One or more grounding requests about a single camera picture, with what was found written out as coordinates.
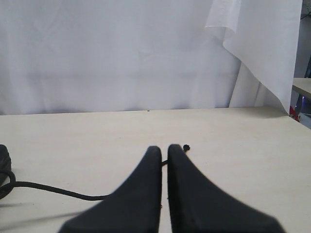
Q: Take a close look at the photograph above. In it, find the black plastic carrying case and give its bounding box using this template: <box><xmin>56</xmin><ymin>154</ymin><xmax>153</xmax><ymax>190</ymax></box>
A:
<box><xmin>0</xmin><ymin>144</ymin><xmax>12</xmax><ymax>186</ymax></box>

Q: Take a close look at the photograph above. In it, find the white backdrop curtain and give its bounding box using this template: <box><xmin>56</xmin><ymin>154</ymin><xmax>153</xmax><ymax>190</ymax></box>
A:
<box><xmin>0</xmin><ymin>0</ymin><xmax>302</xmax><ymax>115</ymax></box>

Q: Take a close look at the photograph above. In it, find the neighbouring table edge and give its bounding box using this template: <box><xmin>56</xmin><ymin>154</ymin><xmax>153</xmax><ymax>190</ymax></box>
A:
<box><xmin>292</xmin><ymin>78</ymin><xmax>311</xmax><ymax>99</ymax></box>

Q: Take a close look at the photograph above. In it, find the black braided rope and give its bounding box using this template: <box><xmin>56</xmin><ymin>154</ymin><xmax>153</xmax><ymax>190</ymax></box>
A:
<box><xmin>0</xmin><ymin>144</ymin><xmax>191</xmax><ymax>202</ymax></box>

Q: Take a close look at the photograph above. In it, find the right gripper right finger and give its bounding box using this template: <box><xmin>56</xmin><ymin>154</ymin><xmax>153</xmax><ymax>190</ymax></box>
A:
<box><xmin>167</xmin><ymin>144</ymin><xmax>285</xmax><ymax>233</ymax></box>

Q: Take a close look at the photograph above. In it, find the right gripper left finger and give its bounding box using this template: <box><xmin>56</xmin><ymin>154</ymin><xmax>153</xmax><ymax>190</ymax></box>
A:
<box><xmin>59</xmin><ymin>146</ymin><xmax>162</xmax><ymax>233</ymax></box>

